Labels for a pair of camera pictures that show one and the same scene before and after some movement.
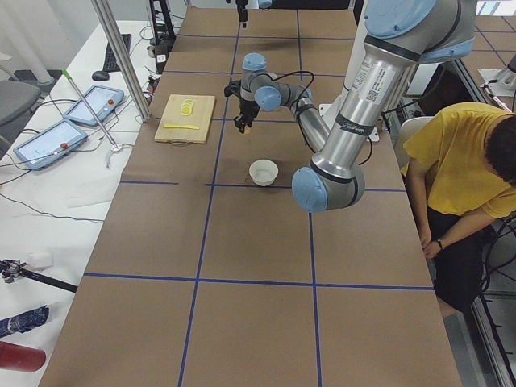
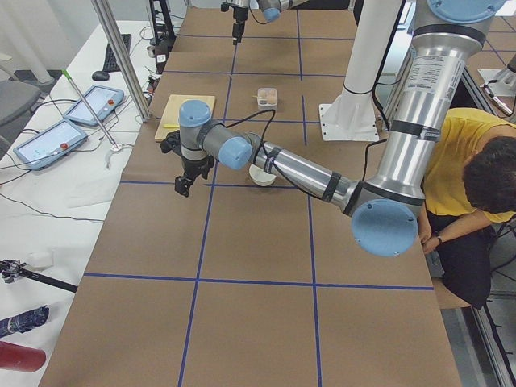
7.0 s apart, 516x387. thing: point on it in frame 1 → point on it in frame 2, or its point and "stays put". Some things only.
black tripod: x=12 y=268 stays put
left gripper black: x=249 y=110 → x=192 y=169
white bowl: x=263 y=172 stays put
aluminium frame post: x=103 y=11 stays put
